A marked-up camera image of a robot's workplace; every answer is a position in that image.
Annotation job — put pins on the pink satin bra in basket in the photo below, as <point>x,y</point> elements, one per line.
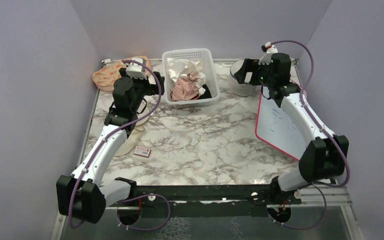
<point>187,88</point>

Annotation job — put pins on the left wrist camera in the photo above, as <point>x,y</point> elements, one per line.
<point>135,71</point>

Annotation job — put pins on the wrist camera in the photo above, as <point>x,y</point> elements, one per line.
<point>269,49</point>
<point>135,71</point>

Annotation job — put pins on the embroidery hoop with cloth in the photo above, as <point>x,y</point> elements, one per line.
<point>132,140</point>

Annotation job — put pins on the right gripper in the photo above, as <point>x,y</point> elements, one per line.
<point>249,65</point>

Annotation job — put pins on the white satin garment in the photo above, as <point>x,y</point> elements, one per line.
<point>178,68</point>

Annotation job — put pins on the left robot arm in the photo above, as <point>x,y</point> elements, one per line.
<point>80,196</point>

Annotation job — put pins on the red framed whiteboard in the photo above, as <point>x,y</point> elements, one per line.
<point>275,127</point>

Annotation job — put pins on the carrot pattern pouch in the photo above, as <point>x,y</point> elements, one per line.
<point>105,78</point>

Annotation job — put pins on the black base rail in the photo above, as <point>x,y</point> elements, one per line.
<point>204,201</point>

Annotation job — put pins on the red white small box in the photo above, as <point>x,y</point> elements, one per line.
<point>142,151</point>

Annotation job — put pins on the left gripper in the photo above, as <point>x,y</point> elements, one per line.
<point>152,89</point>

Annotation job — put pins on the white wall plug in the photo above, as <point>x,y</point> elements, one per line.
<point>106,61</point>

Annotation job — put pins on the black garment in basket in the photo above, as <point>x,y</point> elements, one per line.
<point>207,94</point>

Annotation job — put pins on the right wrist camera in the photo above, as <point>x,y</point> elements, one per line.
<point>269,49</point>

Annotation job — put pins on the white plastic basket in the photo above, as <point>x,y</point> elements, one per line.
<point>209,70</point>

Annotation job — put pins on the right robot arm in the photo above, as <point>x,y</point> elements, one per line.
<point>325,153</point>

